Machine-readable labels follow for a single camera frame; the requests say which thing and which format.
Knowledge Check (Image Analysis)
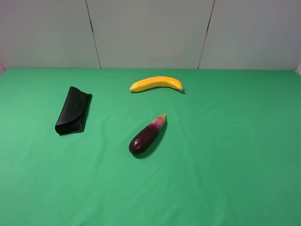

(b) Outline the purple eggplant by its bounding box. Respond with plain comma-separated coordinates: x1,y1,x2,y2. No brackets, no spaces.
129,114,166,155

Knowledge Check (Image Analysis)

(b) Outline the black leather glasses case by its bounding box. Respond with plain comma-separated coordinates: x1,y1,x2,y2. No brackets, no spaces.
55,86,93,136

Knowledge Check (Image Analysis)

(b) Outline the green tablecloth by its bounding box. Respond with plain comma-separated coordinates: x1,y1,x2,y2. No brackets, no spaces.
0,69,301,226

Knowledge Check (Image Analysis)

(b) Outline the yellow banana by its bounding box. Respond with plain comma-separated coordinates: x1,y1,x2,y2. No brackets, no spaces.
129,76,184,92

